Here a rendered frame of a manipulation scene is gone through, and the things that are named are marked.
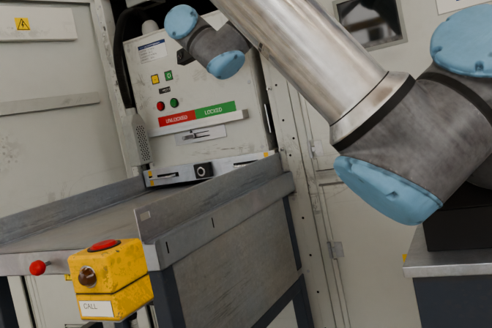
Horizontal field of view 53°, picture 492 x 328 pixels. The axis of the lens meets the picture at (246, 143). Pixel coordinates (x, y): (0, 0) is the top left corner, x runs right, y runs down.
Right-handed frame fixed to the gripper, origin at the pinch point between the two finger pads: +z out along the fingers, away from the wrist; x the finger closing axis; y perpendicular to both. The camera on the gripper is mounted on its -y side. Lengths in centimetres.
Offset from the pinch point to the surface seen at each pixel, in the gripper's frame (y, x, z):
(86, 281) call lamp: 1, -59, -82
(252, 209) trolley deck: 10, -48, -19
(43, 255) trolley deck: -32, -53, -48
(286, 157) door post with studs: 16.3, -32.4, 6.0
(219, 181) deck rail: 4.6, -40.7, -28.4
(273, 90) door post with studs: 16.5, -12.0, 0.1
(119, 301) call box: 5, -62, -80
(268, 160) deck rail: 12.0, -33.6, -1.8
